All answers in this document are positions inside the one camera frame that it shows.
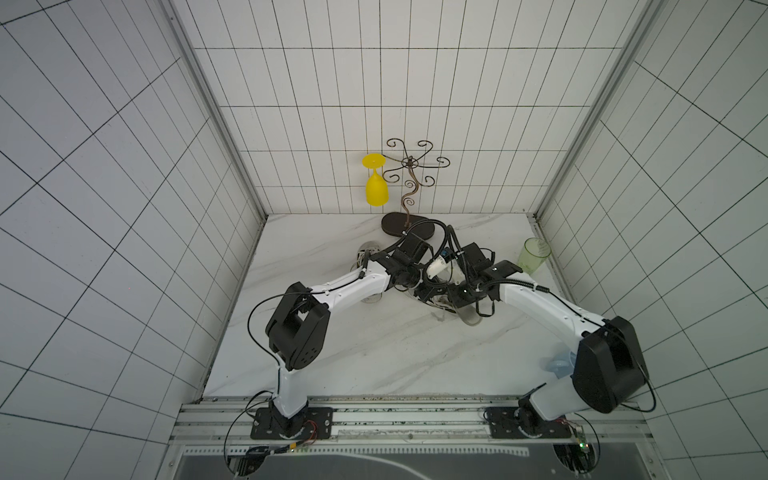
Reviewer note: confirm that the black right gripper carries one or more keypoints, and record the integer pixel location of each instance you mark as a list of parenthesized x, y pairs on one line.
[(459, 294)]

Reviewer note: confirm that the black white sneaker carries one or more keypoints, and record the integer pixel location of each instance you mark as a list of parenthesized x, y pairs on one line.
[(447, 300), (364, 253)]

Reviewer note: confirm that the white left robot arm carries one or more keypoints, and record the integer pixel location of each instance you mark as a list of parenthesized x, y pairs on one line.
[(297, 329)]

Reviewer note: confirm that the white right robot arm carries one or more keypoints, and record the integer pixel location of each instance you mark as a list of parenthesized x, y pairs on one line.
[(608, 363)]

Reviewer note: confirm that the green plastic cup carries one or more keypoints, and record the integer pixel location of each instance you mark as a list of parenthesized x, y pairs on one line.
[(534, 253)]

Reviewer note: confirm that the yellow plastic wine glass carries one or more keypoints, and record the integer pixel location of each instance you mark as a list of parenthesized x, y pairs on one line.
[(376, 188)]

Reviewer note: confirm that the light blue mug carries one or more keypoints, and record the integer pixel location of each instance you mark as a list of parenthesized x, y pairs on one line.
[(562, 365)]

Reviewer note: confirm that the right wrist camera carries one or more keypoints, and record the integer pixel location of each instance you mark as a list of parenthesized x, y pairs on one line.
[(442, 267)]

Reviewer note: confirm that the copper wire glass rack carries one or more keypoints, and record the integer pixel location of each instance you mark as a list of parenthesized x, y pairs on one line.
[(405, 172)]

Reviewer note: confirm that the aluminium mounting rail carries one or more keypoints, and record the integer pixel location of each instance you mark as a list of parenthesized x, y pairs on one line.
[(226, 428)]

